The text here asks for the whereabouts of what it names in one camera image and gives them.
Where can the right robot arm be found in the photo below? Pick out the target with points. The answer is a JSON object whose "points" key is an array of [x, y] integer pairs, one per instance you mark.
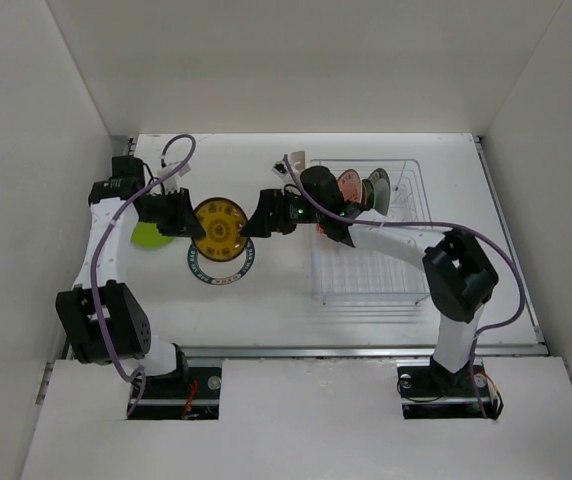
{"points": [[459, 275]]}

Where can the yellow brown patterned plate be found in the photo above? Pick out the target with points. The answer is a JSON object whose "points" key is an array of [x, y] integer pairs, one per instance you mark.
{"points": [[222, 221]]}

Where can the dark green plate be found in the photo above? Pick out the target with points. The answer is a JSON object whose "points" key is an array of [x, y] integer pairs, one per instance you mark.
{"points": [[368, 195]]}

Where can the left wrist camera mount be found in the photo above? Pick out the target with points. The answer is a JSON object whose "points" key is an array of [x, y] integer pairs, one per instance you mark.
{"points": [[170, 176]]}

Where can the lime green plate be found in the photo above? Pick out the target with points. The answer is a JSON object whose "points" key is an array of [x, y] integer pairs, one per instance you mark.
{"points": [[147, 236]]}

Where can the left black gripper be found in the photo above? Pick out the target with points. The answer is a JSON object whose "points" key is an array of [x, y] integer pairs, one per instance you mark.
{"points": [[180, 226]]}

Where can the white plate teal rim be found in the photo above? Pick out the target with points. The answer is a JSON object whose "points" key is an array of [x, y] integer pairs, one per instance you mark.
{"points": [[221, 273]]}

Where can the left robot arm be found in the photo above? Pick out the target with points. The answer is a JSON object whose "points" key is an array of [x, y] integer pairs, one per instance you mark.
{"points": [[100, 315]]}

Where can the beige cutlery holder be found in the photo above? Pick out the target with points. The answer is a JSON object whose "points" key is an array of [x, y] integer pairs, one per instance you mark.
{"points": [[297, 160]]}

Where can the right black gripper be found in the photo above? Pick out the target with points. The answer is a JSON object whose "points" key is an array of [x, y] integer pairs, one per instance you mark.
{"points": [[263, 222]]}

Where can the white plate grey rim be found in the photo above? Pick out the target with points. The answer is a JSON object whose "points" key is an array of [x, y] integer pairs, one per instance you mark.
{"points": [[381, 190]]}

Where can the white wire dish rack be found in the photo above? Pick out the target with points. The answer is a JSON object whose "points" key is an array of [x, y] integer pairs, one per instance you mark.
{"points": [[384, 267]]}

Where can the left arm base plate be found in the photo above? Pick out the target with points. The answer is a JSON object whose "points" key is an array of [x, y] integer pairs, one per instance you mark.
{"points": [[195, 397]]}

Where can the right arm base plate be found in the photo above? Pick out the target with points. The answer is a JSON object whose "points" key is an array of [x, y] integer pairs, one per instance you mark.
{"points": [[430, 392]]}

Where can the white plate red pattern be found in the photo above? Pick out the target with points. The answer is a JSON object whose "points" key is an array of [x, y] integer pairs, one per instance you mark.
{"points": [[350, 186]]}

